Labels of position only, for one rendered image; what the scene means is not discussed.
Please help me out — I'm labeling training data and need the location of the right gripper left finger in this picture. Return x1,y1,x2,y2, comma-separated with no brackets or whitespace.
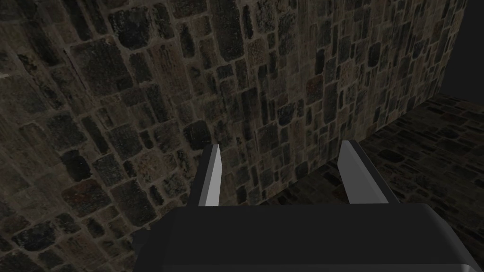
187,143,223,208

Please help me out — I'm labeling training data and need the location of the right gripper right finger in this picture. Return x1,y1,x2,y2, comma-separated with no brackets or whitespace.
337,139,401,205

